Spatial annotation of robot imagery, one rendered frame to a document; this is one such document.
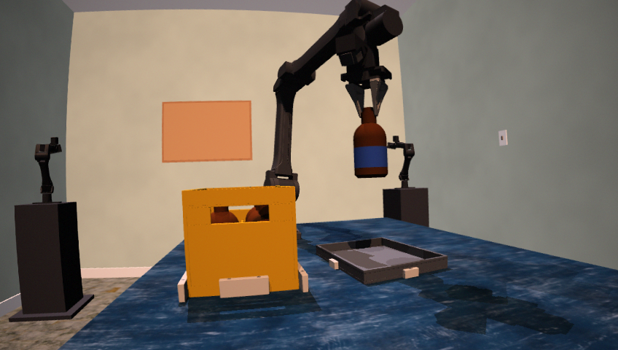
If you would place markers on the orange divided crate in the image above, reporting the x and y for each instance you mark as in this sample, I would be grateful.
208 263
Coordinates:
243 249

